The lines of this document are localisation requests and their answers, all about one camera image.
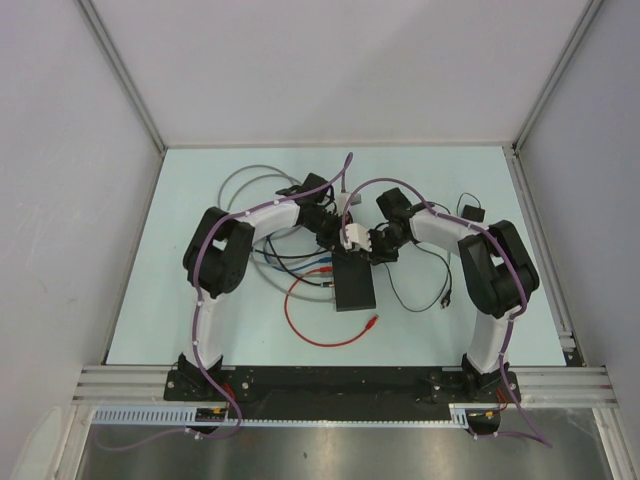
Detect blue ethernet cable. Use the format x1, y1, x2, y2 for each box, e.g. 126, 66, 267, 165
267, 234, 334, 274

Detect black network switch box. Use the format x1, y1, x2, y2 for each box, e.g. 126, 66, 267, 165
332, 255, 377, 313

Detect black power adapter cable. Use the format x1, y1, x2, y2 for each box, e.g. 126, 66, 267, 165
384, 192, 486, 312

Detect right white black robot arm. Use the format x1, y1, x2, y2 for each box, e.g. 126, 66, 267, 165
367, 188, 540, 401

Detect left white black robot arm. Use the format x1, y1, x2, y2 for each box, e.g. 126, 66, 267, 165
183, 174, 335, 400

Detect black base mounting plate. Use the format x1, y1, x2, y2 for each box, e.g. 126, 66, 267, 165
163, 361, 521, 422

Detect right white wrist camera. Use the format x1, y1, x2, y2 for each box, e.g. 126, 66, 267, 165
341, 223, 372, 253

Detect red ethernet cable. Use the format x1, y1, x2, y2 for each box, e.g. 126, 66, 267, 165
284, 267, 381, 348

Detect grey ethernet cable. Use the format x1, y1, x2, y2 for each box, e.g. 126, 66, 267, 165
218, 163, 339, 307

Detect black ethernet cable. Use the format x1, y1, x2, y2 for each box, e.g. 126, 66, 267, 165
252, 234, 336, 290

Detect aluminium front frame rail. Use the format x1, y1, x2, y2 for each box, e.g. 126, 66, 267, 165
72, 366, 618, 408

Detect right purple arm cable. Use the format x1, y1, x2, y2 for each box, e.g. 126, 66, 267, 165
342, 177, 554, 449

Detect white slotted cable duct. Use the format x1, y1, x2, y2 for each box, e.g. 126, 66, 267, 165
93, 405, 468, 428

